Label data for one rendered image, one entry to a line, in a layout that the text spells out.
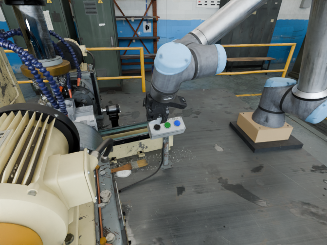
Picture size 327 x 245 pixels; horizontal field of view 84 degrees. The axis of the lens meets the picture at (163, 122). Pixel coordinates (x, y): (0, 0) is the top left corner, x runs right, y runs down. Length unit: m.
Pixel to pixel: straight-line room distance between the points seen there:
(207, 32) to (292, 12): 7.03
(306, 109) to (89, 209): 1.02
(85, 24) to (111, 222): 3.86
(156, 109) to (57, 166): 0.41
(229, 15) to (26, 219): 0.74
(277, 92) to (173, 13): 5.09
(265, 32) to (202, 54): 6.17
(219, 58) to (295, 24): 7.31
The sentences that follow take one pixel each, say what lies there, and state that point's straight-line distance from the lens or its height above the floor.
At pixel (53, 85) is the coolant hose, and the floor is 1.31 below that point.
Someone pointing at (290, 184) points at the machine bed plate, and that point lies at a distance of 1.12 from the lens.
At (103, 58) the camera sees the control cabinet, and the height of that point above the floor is 0.73.
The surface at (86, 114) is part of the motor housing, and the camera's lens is 0.96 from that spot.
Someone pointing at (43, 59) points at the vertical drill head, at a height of 1.36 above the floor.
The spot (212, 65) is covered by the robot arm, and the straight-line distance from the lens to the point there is 0.56.
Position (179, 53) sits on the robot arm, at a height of 1.42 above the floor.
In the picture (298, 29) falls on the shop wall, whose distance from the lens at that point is 7.98.
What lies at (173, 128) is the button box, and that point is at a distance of 0.85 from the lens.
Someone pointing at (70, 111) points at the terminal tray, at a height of 1.13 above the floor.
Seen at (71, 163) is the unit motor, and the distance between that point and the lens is 0.33.
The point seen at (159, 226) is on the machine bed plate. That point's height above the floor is 0.80.
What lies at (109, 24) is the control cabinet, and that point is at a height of 1.34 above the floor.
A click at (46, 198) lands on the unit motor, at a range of 0.28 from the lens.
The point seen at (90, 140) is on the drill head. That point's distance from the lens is 0.69.
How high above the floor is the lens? 1.51
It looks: 31 degrees down
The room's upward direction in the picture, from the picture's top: straight up
